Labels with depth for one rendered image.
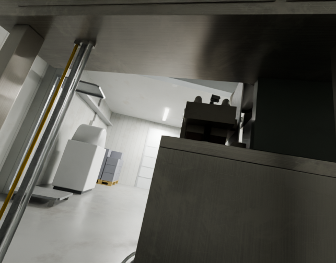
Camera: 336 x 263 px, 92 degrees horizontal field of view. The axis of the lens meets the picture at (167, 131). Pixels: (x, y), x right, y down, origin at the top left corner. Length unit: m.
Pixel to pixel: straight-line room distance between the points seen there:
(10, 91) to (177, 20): 0.53
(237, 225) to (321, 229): 0.19
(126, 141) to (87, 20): 7.01
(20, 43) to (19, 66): 0.07
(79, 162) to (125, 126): 3.95
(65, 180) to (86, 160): 0.57
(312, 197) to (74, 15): 0.78
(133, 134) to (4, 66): 6.95
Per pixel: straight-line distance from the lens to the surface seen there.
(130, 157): 7.35
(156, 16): 0.48
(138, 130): 7.51
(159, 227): 0.51
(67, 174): 4.16
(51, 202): 3.03
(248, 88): 0.80
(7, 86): 0.68
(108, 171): 6.06
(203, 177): 0.49
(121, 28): 0.55
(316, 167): 0.58
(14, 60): 0.70
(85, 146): 4.08
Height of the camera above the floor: 0.78
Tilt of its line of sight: 15 degrees up
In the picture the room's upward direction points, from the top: 12 degrees clockwise
